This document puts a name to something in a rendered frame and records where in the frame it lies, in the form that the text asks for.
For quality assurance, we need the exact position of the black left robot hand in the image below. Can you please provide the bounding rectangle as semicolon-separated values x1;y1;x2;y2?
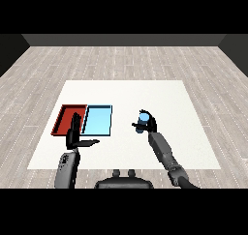
65;111;101;151

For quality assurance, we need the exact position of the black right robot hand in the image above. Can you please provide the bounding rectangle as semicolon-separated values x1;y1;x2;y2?
131;109;158;134

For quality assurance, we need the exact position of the small blue can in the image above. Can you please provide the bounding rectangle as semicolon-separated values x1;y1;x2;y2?
136;113;150;134

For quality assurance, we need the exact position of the red shallow open box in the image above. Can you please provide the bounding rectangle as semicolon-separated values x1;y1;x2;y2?
50;103;88;137

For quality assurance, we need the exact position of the light blue shallow open box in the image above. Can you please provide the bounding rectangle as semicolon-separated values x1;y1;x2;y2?
79;104;113;137

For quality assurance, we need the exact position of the dark grey robot body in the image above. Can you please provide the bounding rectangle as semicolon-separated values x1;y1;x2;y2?
94;169;155;190

